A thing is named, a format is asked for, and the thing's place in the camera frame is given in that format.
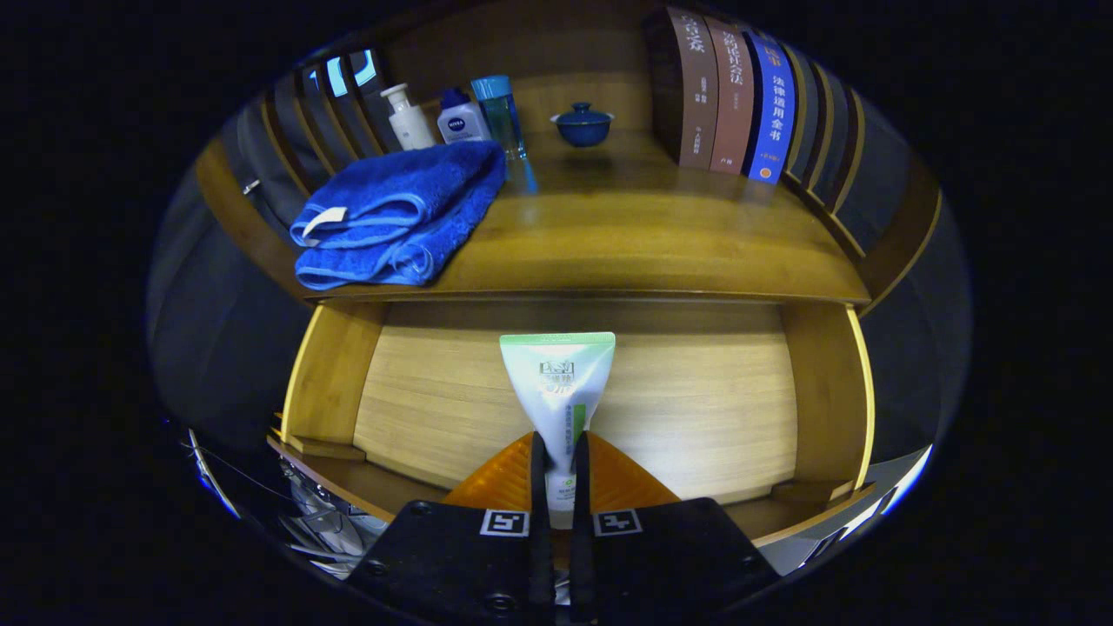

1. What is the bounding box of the white pump bottle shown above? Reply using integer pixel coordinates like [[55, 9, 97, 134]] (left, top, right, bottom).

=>
[[380, 83, 436, 151]]

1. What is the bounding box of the wooden drawer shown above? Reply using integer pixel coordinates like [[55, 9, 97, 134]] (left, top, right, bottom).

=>
[[265, 300, 877, 549]]

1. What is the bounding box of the reddish brown book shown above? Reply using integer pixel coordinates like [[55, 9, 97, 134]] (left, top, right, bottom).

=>
[[704, 16, 756, 175]]

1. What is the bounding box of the dark brown book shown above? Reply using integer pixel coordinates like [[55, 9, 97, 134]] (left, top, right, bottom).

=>
[[643, 7, 721, 170]]

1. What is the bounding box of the blue folded towel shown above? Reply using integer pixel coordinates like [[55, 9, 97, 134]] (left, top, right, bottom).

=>
[[290, 141, 508, 290]]

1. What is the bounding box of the white tube with green band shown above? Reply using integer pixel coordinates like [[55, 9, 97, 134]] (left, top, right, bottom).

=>
[[499, 332, 616, 529]]

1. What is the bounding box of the blue lidded tea cup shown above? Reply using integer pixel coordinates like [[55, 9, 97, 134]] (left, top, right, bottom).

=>
[[550, 102, 616, 148]]

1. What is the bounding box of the teal transparent bottle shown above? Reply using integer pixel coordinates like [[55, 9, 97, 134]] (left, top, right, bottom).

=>
[[470, 75, 528, 162]]

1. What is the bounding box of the blue book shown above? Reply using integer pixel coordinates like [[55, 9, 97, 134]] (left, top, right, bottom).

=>
[[742, 30, 796, 185]]

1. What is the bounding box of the wooden countertop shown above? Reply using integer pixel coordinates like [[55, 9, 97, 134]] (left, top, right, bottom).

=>
[[300, 130, 872, 305]]

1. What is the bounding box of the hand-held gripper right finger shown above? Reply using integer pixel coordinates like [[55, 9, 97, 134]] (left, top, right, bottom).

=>
[[570, 430, 783, 620]]

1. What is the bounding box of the wooden cabinet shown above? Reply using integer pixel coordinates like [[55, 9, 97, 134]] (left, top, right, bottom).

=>
[[193, 4, 944, 318]]

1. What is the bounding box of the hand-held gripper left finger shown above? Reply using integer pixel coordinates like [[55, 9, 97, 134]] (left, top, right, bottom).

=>
[[348, 430, 557, 623]]

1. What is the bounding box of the white bottle with blue cap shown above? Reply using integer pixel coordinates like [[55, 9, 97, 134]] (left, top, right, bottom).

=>
[[437, 88, 492, 144]]

